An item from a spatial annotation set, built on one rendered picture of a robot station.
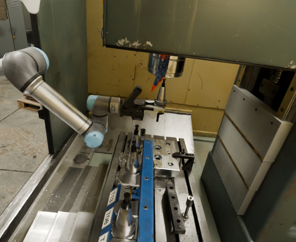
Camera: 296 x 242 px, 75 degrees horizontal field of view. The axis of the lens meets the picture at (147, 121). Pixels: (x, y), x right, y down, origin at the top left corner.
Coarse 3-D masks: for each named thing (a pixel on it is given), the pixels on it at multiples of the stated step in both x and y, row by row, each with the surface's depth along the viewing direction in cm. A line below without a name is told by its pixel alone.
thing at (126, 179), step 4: (124, 176) 65; (128, 176) 65; (132, 176) 65; (136, 176) 65; (140, 176) 66; (120, 180) 63; (124, 180) 63; (128, 180) 63; (132, 180) 64; (136, 180) 64; (140, 180) 64; (124, 184) 62; (128, 184) 62; (132, 184) 62; (136, 184) 62; (140, 184) 62
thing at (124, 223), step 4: (120, 208) 45; (124, 208) 45; (128, 208) 45; (120, 212) 46; (124, 212) 45; (128, 212) 45; (120, 216) 46; (124, 216) 45; (128, 216) 46; (116, 220) 48; (120, 220) 46; (124, 220) 46; (128, 220) 46; (132, 220) 48; (116, 224) 48; (120, 224) 46; (124, 224) 46; (128, 224) 46; (132, 224) 48; (120, 228) 47; (124, 228) 46; (128, 228) 47
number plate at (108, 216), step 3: (108, 210) 85; (111, 210) 83; (105, 213) 85; (108, 213) 83; (111, 213) 81; (105, 216) 83; (108, 216) 81; (111, 216) 80; (105, 219) 81; (108, 219) 80; (105, 222) 80; (108, 222) 78; (102, 225) 80; (105, 225) 78; (102, 228) 78
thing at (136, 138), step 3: (132, 135) 75; (135, 135) 74; (138, 135) 75; (132, 138) 75; (135, 138) 74; (138, 138) 75; (138, 141) 75; (135, 144) 75; (138, 144) 76; (129, 147) 77; (138, 147) 76
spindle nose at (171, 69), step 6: (150, 54) 80; (156, 54) 77; (150, 60) 81; (156, 60) 78; (174, 60) 77; (180, 60) 78; (150, 66) 81; (156, 66) 79; (168, 66) 77; (174, 66) 78; (180, 66) 79; (150, 72) 82; (156, 72) 80; (168, 72) 78; (174, 72) 79; (180, 72) 81
